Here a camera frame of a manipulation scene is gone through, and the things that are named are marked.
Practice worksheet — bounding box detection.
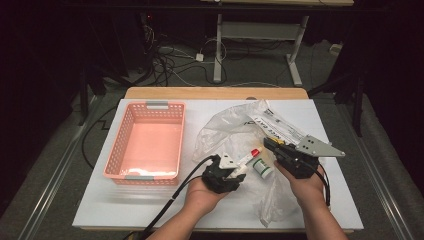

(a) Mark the person's left hand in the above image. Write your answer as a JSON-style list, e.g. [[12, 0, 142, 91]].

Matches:
[[184, 177, 232, 217]]

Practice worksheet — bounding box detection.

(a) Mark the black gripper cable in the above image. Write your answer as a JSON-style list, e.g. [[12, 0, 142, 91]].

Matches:
[[312, 163, 332, 207], [124, 154, 218, 240]]

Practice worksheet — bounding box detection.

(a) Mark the black metal stand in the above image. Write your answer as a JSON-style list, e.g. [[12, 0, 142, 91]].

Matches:
[[77, 61, 149, 127], [307, 64, 365, 138]]

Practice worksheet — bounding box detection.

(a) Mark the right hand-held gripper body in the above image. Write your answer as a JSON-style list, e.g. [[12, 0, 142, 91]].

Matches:
[[275, 134, 347, 180]]

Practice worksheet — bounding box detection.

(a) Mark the tangle of floor cables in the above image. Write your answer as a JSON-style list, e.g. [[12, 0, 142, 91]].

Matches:
[[141, 23, 228, 88]]

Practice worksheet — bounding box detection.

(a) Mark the red and white ointment tube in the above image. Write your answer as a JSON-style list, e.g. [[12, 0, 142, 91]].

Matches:
[[237, 147, 264, 167]]

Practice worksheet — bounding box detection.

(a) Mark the white table board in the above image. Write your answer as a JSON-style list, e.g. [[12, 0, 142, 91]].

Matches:
[[72, 98, 365, 231]]

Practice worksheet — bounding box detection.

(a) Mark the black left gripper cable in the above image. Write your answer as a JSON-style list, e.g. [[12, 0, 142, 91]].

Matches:
[[124, 154, 218, 240]]

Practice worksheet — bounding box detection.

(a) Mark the white-legged desk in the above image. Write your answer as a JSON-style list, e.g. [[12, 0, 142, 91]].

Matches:
[[199, 0, 355, 88]]

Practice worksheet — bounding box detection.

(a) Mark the clear smiley plastic bag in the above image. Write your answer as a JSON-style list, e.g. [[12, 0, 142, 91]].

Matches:
[[192, 99, 322, 229]]

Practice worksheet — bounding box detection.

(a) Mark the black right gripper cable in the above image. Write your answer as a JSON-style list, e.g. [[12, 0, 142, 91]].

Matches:
[[312, 163, 332, 207]]

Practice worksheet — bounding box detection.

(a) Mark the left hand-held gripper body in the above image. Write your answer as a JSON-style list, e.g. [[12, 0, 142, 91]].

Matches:
[[201, 152, 240, 195]]

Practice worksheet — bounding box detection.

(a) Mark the black floor cable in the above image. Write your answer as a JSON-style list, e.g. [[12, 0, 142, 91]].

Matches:
[[81, 105, 118, 170]]

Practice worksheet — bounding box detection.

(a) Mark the white bottle with green label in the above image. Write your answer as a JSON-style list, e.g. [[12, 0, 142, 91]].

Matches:
[[252, 158, 275, 180]]

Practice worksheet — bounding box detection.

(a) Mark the aluminium rail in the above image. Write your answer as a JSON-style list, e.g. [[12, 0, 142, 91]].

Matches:
[[335, 105, 415, 240], [17, 95, 102, 240]]

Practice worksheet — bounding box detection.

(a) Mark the pink plastic basket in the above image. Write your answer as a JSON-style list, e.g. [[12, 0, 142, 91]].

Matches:
[[102, 100, 187, 187]]

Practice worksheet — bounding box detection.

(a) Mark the person's right hand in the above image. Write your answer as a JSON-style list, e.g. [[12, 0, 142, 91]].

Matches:
[[274, 161, 327, 210]]

